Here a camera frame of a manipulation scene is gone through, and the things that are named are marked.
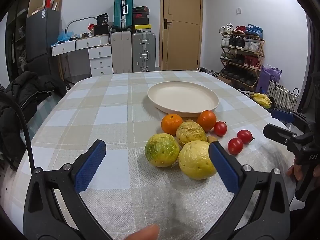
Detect wrinkled yellow passion fruit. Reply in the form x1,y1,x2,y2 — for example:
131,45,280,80
176,121,207,147

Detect white drawer dresser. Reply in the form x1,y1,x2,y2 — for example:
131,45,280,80
51,34,113,77

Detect smooth yellow passion fruit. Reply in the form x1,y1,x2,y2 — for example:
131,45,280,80
178,140,217,180

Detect black printed bag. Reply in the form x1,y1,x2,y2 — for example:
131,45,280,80
96,13,109,27

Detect yellow bag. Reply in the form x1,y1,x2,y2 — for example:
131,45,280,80
250,93,272,109

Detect black jacket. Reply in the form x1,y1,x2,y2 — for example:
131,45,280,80
0,71,67,172

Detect blue plastic bag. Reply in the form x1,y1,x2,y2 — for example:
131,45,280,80
57,31,75,42

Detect scattered sneakers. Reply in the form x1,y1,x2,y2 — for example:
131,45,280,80
197,67,220,77

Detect beige suitcase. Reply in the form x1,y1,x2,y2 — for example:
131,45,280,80
111,31,133,74

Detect dark shelf unit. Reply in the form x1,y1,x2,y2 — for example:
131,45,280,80
5,0,28,80

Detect person's right hand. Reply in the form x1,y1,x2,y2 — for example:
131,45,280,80
287,163,304,182

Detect green yellow passion fruit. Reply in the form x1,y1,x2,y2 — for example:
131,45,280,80
144,133,180,168

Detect wooden shoe rack with shoes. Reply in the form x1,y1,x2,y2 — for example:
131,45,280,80
219,24,262,85

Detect grey curved tube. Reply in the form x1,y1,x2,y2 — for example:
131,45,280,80
65,17,97,34

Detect dark grey refrigerator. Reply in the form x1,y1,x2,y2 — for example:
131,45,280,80
25,8,62,80

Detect black cable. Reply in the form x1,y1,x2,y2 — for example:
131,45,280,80
0,91,35,172

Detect person's left hand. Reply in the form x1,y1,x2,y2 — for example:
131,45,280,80
122,224,160,240

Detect wooden door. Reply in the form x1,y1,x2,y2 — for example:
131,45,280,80
160,0,203,71

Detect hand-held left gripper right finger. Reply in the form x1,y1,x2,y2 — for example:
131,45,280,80
200,141,292,240

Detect cream round plate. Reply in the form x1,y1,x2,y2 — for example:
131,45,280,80
147,81,219,117

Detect black red shoe box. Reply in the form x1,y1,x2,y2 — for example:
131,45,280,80
132,12,150,26

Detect teal suitcase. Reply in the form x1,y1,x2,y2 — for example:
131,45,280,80
114,0,133,29

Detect silver suitcase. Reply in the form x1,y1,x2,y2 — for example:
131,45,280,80
132,32,156,73

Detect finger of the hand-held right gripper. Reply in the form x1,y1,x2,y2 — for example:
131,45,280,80
263,123,300,153
271,109,310,130

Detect purple bag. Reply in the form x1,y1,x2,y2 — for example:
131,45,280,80
255,65,282,94

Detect woven basket bag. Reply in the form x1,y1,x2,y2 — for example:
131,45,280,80
267,80,300,112

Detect orange mandarin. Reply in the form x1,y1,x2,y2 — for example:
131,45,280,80
161,114,184,135
197,110,217,132

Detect red cherry tomato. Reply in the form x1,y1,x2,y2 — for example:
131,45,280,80
227,137,244,155
237,129,255,145
213,121,228,137

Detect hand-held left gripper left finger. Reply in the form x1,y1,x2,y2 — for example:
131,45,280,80
23,139,113,240

